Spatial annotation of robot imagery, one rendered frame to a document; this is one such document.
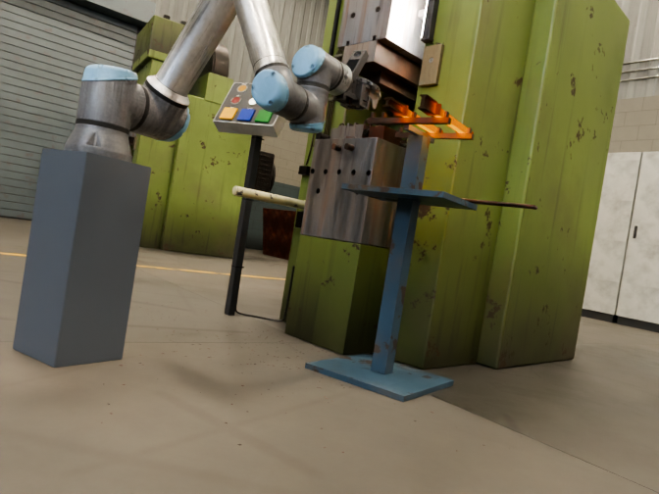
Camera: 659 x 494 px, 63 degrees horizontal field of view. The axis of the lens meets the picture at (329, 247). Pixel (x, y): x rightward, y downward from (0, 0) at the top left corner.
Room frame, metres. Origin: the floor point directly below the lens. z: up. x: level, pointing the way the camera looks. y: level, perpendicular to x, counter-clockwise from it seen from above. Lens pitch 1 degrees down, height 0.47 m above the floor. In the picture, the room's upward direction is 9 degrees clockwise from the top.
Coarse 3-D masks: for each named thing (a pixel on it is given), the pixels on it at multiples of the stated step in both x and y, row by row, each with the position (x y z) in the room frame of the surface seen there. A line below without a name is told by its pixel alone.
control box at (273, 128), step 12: (240, 84) 2.78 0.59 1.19; (228, 96) 2.75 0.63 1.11; (240, 96) 2.73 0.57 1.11; (240, 108) 2.68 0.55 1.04; (252, 108) 2.66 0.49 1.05; (216, 120) 2.67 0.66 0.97; (228, 120) 2.65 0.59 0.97; (252, 120) 2.62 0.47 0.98; (276, 120) 2.58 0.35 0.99; (228, 132) 2.72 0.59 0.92; (240, 132) 2.69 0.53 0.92; (252, 132) 2.66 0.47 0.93; (264, 132) 2.63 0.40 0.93; (276, 132) 2.60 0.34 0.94
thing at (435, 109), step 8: (424, 96) 1.67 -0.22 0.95; (424, 104) 1.67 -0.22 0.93; (432, 104) 1.72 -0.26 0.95; (440, 104) 1.73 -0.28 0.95; (424, 112) 1.71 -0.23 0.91; (432, 112) 1.73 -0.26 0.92; (440, 112) 1.75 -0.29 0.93; (456, 120) 1.87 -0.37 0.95; (456, 128) 1.91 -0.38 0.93; (464, 128) 1.93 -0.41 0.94
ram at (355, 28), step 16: (352, 0) 2.50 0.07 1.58; (368, 0) 2.43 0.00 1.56; (384, 0) 2.35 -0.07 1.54; (400, 0) 2.36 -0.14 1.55; (416, 0) 2.44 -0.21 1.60; (352, 16) 2.49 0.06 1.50; (368, 16) 2.41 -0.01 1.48; (384, 16) 2.34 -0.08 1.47; (400, 16) 2.38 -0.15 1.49; (416, 16) 2.45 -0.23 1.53; (352, 32) 2.47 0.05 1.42; (368, 32) 2.40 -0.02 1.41; (384, 32) 2.33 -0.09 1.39; (400, 32) 2.39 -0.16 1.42; (416, 32) 2.46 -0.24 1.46; (400, 48) 2.42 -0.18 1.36; (416, 48) 2.48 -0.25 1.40
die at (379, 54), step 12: (348, 48) 2.48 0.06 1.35; (360, 48) 2.43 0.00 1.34; (372, 48) 2.38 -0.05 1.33; (384, 48) 2.40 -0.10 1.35; (372, 60) 2.37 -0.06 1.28; (384, 60) 2.41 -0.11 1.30; (396, 60) 2.47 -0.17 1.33; (408, 60) 2.53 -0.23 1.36; (360, 72) 2.54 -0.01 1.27; (396, 72) 2.48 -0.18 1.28; (408, 72) 2.54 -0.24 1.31; (420, 72) 2.60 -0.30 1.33
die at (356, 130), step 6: (342, 126) 2.45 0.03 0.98; (348, 126) 2.42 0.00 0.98; (354, 126) 2.40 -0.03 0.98; (360, 126) 2.37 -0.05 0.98; (366, 126) 2.37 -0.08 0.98; (330, 132) 2.50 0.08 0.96; (336, 132) 2.47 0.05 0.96; (342, 132) 2.45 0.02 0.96; (348, 132) 2.42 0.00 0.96; (354, 132) 2.39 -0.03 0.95; (360, 132) 2.37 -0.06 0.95; (330, 138) 2.49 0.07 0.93
